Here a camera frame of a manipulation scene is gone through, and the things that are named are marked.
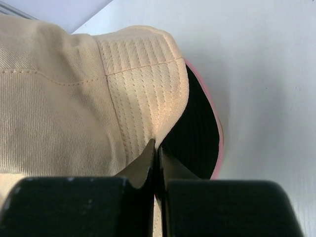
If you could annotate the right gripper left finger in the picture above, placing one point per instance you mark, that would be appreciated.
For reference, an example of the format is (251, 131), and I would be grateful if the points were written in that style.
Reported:
(118, 206)

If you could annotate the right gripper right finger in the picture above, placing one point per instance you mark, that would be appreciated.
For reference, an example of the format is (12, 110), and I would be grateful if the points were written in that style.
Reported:
(194, 207)

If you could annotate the left aluminium frame post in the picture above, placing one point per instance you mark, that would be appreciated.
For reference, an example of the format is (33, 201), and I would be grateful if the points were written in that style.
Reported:
(9, 10)

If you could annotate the pink bucket hat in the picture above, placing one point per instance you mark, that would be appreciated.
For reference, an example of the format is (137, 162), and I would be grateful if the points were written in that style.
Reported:
(204, 145)

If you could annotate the black hat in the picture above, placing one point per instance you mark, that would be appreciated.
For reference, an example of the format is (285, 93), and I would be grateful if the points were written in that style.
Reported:
(176, 138)

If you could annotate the beige hat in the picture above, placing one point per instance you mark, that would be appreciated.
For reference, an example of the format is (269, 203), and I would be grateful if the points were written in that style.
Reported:
(83, 105)

